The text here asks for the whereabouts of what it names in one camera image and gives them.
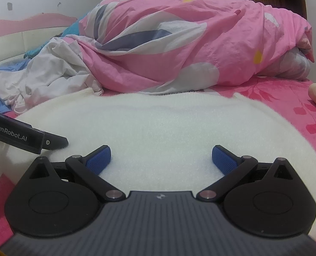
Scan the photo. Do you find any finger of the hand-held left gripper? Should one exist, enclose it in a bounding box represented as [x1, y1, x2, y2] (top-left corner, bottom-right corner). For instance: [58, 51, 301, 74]
[42, 135, 69, 151]

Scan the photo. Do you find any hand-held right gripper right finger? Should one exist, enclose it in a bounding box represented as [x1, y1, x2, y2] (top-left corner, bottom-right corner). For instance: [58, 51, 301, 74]
[197, 145, 295, 202]

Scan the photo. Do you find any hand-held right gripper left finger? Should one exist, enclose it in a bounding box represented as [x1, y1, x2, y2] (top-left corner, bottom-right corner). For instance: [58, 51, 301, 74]
[26, 145, 126, 202]

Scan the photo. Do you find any cream fleece deer sweater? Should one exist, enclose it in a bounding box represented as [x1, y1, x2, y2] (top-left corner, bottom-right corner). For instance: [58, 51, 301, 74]
[0, 89, 316, 192]

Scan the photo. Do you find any white shirt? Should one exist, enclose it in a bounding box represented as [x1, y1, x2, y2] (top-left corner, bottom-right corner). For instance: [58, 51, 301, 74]
[0, 36, 105, 116]

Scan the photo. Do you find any pink and cream headboard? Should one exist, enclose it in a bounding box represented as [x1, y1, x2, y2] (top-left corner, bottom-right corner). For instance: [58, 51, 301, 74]
[0, 13, 79, 68]

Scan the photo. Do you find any pink floral fleece blanket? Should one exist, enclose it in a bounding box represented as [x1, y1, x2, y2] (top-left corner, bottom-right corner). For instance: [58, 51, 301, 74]
[0, 76, 316, 246]

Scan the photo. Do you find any teal cloth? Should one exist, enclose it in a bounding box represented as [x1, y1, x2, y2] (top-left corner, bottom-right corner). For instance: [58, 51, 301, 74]
[23, 19, 82, 60]

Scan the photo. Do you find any pink floral duvet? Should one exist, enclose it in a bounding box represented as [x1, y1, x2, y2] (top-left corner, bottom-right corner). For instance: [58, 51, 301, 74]
[75, 0, 315, 96]

